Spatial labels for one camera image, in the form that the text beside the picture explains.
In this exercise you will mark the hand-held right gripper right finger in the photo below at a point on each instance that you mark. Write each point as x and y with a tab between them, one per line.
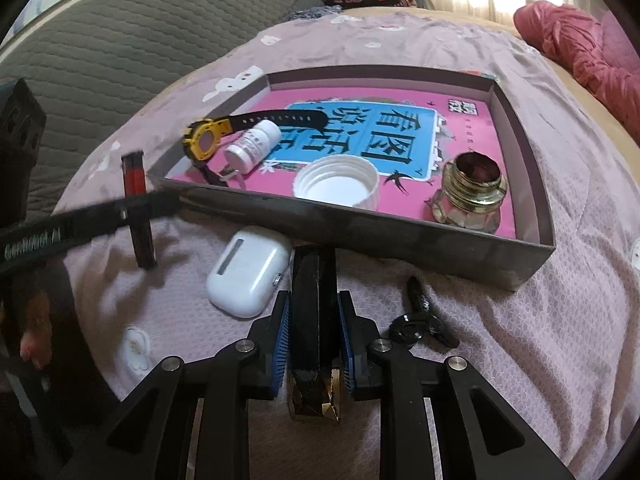
347	350

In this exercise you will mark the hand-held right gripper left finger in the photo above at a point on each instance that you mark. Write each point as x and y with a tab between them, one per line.
280	350

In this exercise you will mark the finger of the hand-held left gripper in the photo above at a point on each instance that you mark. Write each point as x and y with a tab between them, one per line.
155	205

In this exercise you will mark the red lighter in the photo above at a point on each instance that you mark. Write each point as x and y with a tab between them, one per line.
135	175

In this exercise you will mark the black and gold rectangular case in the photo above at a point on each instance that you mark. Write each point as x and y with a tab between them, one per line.
312	320

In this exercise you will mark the yellow and black wristwatch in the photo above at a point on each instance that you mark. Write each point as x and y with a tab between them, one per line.
202	142

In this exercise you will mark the small white pill bottle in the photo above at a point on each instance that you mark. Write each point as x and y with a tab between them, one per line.
250	147

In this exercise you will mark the grey cardboard box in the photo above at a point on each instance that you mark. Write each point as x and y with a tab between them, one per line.
400	245

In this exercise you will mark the white screw cap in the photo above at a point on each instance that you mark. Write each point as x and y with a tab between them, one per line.
335	192

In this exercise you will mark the person's left hand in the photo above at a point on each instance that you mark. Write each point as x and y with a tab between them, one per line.
36	332

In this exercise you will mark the white earbuds case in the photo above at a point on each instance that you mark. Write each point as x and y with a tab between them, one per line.
245	270

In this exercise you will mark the grey quilted headboard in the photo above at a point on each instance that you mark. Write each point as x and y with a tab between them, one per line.
125	35

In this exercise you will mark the pink and blue book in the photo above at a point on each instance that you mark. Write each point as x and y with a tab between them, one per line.
400	130

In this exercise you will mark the purple printed blanket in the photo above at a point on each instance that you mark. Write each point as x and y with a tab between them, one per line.
575	335

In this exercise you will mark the dark patterned cloth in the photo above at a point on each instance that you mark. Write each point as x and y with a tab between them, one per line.
315	12

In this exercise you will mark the pink quilt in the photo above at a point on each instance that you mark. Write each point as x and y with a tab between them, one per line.
590	60

